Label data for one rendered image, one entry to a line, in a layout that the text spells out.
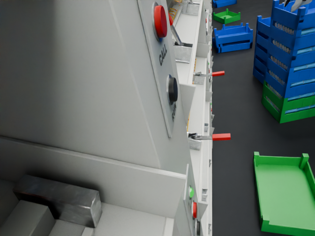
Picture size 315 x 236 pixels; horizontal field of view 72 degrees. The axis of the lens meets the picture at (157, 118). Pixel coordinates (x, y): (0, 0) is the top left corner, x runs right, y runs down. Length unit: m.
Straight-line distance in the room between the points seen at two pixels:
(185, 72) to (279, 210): 0.75
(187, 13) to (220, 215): 0.71
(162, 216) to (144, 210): 0.01
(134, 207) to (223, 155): 0.96
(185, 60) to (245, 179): 0.76
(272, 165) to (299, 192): 0.15
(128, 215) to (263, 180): 0.90
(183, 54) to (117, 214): 0.25
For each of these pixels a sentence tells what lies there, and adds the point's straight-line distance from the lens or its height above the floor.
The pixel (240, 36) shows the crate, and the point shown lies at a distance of 2.09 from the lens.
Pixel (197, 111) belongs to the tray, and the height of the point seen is 0.49.
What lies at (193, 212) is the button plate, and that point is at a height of 0.61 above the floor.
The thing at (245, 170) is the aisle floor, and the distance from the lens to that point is 1.06.
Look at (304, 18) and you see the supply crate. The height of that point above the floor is 0.52.
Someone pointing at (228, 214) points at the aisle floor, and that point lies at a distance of 0.94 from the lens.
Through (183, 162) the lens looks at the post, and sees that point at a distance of 0.21.
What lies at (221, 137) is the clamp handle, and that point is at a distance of 0.45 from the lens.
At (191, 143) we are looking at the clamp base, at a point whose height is 0.51.
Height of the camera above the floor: 0.83
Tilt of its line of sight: 37 degrees down
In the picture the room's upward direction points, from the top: 14 degrees counter-clockwise
